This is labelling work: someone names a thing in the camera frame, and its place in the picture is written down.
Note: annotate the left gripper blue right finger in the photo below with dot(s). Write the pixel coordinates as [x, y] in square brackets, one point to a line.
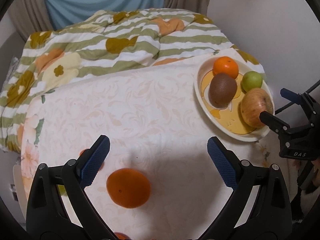
[224, 160]

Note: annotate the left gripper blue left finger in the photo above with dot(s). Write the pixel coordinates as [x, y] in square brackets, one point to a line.
[89, 165]

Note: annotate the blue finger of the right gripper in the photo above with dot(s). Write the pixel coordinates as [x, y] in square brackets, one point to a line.
[291, 96]
[274, 123]

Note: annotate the small orange tangerine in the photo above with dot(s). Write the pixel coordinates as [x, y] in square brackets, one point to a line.
[85, 152]

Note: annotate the yellow red apple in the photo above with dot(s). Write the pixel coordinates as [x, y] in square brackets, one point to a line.
[253, 103]

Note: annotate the large orange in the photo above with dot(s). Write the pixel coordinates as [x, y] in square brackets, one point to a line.
[128, 188]
[226, 65]

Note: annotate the brown kiwi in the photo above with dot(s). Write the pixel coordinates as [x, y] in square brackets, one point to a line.
[222, 90]

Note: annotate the small orange front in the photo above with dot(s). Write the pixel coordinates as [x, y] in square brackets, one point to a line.
[121, 236]

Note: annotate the large green apple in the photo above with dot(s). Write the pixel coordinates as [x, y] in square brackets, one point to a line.
[62, 190]

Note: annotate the cream yellow plate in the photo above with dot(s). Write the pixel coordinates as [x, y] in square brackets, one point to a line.
[227, 119]

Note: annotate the small green apple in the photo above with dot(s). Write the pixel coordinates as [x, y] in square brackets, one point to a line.
[251, 80]

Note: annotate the floral white tablecloth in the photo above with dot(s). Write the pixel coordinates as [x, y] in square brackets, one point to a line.
[156, 126]

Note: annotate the large orange on plate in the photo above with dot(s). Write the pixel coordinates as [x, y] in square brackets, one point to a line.
[226, 65]

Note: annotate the striped floral green quilt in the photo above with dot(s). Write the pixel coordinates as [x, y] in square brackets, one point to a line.
[107, 42]

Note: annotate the left beige curtain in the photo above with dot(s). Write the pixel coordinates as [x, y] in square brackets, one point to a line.
[29, 16]

